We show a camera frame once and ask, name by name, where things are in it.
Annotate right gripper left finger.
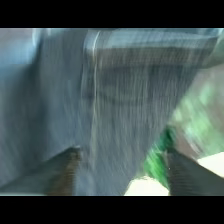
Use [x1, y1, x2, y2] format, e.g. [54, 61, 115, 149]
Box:
[0, 146, 81, 196]

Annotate dark blue jeans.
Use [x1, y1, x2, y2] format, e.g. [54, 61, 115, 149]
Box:
[0, 28, 221, 196]

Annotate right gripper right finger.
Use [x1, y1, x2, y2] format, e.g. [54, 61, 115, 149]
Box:
[165, 148, 224, 196]

